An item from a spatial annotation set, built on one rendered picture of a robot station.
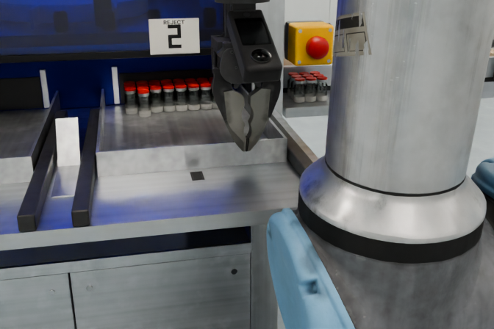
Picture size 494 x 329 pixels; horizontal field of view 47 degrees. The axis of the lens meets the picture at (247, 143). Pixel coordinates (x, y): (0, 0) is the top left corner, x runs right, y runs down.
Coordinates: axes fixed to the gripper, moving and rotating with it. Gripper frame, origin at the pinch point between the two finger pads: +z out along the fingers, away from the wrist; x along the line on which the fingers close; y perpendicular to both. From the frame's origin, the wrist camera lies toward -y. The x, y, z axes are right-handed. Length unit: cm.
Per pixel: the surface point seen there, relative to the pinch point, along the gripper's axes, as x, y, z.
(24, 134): 32.1, 20.4, 2.7
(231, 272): -2.3, 27.6, 37.1
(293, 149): -6.8, 0.5, 1.5
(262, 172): -1.8, -1.9, 3.6
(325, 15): -183, 488, 39
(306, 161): -7.2, -4.4, 1.6
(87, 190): 20.8, -7.7, 1.6
